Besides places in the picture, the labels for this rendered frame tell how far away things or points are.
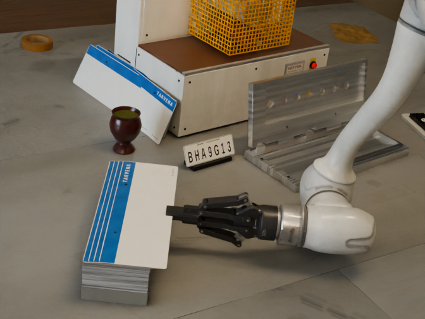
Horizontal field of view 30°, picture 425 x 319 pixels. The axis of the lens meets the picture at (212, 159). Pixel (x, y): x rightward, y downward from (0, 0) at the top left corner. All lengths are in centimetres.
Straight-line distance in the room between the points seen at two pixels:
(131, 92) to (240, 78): 31
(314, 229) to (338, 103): 72
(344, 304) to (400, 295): 13
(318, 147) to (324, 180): 44
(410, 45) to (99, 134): 98
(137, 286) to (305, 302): 35
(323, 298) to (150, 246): 38
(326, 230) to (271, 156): 50
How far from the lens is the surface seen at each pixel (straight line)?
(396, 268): 183
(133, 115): 207
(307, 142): 222
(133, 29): 228
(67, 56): 268
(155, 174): 183
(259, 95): 208
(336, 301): 168
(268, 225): 167
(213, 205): 167
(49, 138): 216
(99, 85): 239
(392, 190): 212
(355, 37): 315
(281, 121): 216
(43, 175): 199
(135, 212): 169
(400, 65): 155
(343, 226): 168
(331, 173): 178
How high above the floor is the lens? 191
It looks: 29 degrees down
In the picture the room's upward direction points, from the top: 7 degrees clockwise
